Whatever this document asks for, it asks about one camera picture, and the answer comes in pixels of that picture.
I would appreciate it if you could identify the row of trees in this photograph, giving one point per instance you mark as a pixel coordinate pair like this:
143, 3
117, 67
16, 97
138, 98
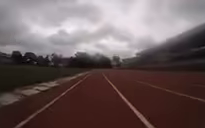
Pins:
86, 60

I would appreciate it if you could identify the red running track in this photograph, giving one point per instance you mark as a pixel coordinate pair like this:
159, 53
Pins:
100, 106

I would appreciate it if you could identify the pale concrete kerb strip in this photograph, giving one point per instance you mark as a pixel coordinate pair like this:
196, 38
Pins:
30, 90

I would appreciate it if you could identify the grandstand building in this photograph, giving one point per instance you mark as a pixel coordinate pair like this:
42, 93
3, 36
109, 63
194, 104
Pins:
183, 50

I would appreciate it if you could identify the green grass field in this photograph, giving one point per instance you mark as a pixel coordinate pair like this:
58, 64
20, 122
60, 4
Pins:
20, 76

